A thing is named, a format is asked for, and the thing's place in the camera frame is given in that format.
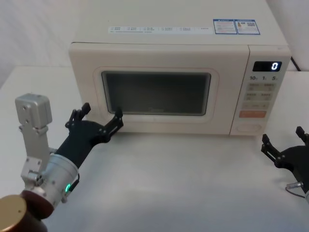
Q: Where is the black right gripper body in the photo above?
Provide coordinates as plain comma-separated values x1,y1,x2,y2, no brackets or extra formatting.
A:
276,144,309,193

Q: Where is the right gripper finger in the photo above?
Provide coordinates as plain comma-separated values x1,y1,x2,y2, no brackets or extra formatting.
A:
295,126,309,146
261,133,284,168

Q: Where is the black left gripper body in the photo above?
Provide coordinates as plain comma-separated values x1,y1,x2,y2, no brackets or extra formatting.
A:
52,119,109,170

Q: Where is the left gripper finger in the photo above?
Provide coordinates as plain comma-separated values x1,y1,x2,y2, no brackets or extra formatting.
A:
98,107,125,144
64,102,92,129

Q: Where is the cream microwave oven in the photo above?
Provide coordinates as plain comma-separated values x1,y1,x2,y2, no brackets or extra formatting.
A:
68,0,292,136

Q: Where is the white table cloth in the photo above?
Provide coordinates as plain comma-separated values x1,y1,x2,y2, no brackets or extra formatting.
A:
0,66,309,232

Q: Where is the white curtain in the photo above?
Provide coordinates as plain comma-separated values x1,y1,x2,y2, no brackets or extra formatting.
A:
0,0,309,85

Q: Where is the thin cable with silver plug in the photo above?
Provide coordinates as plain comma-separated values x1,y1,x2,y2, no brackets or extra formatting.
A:
285,182,307,198

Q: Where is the thin dark wrist cable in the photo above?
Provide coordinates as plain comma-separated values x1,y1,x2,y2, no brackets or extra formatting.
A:
69,174,81,194

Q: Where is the black oven power cord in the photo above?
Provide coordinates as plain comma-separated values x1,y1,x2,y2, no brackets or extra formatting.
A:
290,56,302,72

